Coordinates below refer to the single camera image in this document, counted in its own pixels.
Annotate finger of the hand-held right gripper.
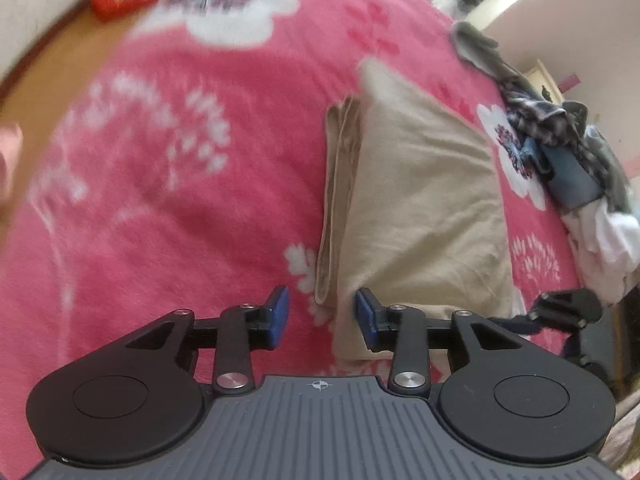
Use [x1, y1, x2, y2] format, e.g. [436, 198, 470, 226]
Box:
[489, 287, 603, 337]

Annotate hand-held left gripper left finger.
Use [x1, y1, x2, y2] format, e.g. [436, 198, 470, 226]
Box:
[125, 285, 291, 395]

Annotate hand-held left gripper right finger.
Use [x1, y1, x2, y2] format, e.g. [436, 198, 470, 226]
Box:
[355, 287, 521, 395]

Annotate beige pants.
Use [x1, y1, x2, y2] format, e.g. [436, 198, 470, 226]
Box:
[314, 60, 517, 362]

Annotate white garment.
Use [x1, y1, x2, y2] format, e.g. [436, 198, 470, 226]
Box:
[559, 200, 640, 305]

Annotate blue garment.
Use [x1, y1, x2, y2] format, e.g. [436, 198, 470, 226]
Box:
[520, 130, 603, 211]

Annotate pink floral blanket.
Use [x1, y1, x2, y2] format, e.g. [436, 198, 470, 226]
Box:
[0, 0, 601, 478]

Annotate plaid shirt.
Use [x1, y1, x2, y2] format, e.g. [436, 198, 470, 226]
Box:
[499, 67, 603, 162]

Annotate grey garment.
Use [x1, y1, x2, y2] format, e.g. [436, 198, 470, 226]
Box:
[452, 22, 512, 79]

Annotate pink slipper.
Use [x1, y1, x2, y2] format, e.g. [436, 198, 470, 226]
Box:
[0, 122, 25, 201]

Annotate red box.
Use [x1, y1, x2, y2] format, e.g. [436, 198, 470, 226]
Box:
[90, 0, 161, 24]

